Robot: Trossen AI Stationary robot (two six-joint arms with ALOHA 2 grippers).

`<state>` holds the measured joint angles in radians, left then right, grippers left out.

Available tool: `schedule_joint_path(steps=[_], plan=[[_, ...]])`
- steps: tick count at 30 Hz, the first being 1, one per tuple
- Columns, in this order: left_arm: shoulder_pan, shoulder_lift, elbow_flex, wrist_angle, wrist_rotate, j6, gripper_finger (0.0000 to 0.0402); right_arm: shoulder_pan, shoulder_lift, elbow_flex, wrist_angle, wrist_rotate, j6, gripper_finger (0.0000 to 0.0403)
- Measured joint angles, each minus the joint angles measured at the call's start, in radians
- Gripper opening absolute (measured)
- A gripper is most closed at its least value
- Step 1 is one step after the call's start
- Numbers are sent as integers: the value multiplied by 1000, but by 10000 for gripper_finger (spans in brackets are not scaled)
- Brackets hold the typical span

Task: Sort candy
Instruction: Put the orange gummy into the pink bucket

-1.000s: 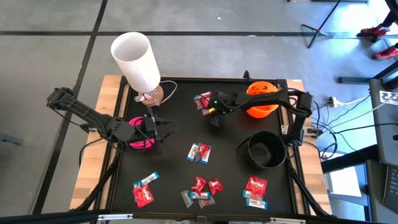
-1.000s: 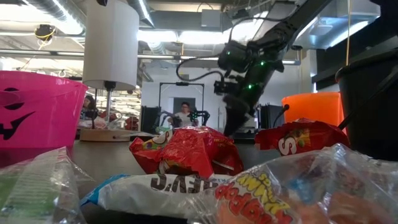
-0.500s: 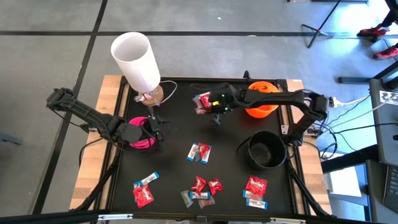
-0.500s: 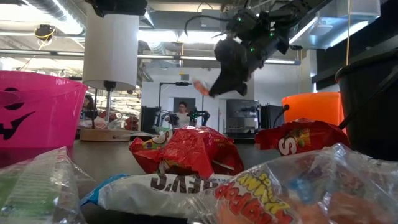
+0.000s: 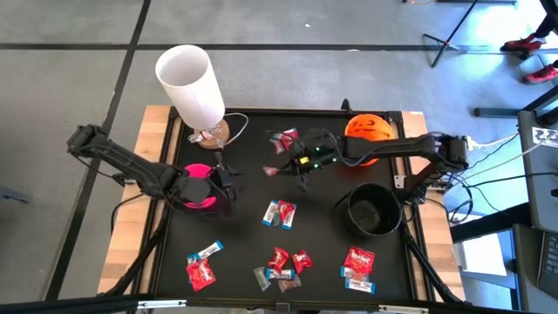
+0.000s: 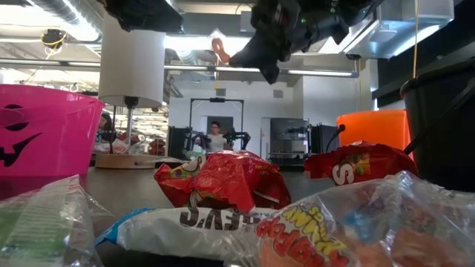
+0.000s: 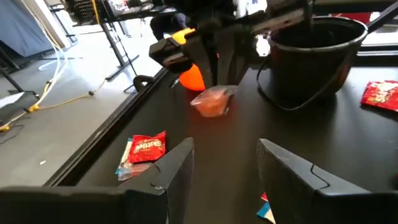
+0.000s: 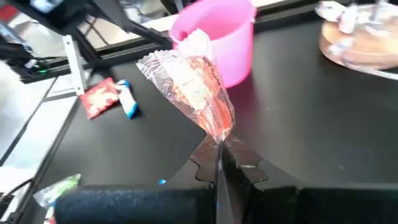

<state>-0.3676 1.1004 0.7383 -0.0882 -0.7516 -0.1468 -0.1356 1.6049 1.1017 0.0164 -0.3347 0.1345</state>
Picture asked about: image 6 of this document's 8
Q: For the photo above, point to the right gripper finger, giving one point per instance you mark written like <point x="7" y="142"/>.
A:
<point x="256" y="52"/>
<point x="272" y="72"/>

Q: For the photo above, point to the black pumpkin bucket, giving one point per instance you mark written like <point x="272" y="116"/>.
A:
<point x="441" y="148"/>

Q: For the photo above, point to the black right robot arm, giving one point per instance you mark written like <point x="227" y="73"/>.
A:
<point x="356" y="9"/>

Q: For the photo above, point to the clear green candy bag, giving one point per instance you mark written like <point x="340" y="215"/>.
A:
<point x="37" y="222"/>

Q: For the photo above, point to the long ceiling light bar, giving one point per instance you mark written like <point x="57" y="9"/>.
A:
<point x="319" y="73"/>

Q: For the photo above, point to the white shade table lamp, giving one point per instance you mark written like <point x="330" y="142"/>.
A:
<point x="131" y="66"/>

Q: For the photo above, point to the grey workstation rack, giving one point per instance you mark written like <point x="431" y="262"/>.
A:
<point x="289" y="137"/>

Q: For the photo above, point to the black upright panel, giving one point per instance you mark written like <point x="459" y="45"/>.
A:
<point x="323" y="138"/>
<point x="178" y="142"/>

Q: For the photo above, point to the person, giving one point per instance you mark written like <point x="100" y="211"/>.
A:
<point x="216" y="141"/>
<point x="105" y="128"/>

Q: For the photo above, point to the orange pumpkin bucket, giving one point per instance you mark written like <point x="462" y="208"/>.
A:
<point x="375" y="128"/>

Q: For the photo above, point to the clear plastic wrap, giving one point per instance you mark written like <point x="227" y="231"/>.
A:
<point x="135" y="146"/>

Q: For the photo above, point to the pink pumpkin bucket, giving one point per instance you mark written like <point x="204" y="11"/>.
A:
<point x="48" y="133"/>

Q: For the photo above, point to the clear Sour Patch bag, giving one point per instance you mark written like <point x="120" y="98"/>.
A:
<point x="352" y="230"/>

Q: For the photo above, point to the white blue Hershey's bar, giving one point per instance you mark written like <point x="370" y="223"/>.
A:
<point x="167" y="230"/>

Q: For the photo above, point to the grey wall vent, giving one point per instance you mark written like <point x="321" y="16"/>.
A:
<point x="278" y="93"/>
<point x="220" y="92"/>

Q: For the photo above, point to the black gantry frame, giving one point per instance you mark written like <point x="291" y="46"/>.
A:
<point x="217" y="100"/>

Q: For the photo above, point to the silver rectangular air duct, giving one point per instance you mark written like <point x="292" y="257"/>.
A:
<point x="386" y="37"/>

